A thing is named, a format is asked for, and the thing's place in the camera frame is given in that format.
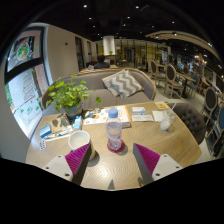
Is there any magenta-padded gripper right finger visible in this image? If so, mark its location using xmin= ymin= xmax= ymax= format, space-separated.
xmin=132 ymin=142 xmax=184 ymax=186

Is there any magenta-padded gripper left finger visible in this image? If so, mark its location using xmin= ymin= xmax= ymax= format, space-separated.
xmin=42 ymin=142 xmax=93 ymax=186

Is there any clear blue-capped water bottle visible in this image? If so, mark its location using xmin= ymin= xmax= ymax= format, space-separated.
xmin=105 ymin=107 xmax=124 ymax=152

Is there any white marker pen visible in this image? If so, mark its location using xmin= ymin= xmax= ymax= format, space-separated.
xmin=44 ymin=129 xmax=73 ymax=141

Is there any blue and white box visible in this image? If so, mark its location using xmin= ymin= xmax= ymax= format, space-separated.
xmin=39 ymin=124 xmax=53 ymax=139

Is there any brown printed card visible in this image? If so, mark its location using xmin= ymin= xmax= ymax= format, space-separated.
xmin=49 ymin=113 xmax=72 ymax=134

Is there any clear plastic cup with straw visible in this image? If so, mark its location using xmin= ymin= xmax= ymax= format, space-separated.
xmin=159 ymin=102 xmax=178 ymax=132

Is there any small light blue box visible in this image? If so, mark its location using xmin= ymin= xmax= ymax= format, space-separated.
xmin=73 ymin=115 xmax=83 ymax=131

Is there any flat round red coaster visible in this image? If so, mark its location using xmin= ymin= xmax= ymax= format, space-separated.
xmin=106 ymin=139 xmax=126 ymax=154

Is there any plain white paper sheet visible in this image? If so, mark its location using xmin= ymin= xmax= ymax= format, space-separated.
xmin=152 ymin=109 xmax=165 ymax=123

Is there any white printed leaflet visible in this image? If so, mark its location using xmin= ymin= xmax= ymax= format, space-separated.
xmin=130 ymin=114 xmax=155 ymax=123

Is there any dark grey tufted armchair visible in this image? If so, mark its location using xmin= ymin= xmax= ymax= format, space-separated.
xmin=166 ymin=102 xmax=208 ymax=146

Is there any blue and white card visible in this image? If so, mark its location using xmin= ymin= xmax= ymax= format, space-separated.
xmin=131 ymin=106 xmax=147 ymax=116

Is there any yellow card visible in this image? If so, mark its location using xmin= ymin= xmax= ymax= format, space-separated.
xmin=154 ymin=101 xmax=169 ymax=110

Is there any printed brochure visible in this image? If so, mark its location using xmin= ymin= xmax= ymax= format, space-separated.
xmin=83 ymin=106 xmax=121 ymax=126

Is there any white upright booklet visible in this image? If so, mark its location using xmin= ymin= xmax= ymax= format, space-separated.
xmin=118 ymin=104 xmax=132 ymax=128

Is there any green potted plant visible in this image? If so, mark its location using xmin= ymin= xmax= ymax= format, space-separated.
xmin=45 ymin=74 xmax=103 ymax=121

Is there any group of dining chairs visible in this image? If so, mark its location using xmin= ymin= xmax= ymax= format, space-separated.
xmin=146 ymin=58 xmax=224 ymax=158

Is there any dark-framed window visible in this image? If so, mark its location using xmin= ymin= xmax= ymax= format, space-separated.
xmin=3 ymin=27 xmax=48 ymax=139

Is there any grey curved sofa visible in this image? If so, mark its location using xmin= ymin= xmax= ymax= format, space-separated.
xmin=41 ymin=67 xmax=158 ymax=116

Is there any grey zigzag cushion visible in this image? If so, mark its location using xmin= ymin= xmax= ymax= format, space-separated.
xmin=101 ymin=68 xmax=145 ymax=99

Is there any person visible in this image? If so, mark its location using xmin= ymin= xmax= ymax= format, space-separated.
xmin=93 ymin=54 xmax=111 ymax=70

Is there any group of ceiling lights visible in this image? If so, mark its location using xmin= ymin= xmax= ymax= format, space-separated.
xmin=81 ymin=3 xmax=214 ymax=48

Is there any white mug with dark handle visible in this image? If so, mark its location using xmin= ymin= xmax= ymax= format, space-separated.
xmin=67 ymin=129 xmax=97 ymax=161

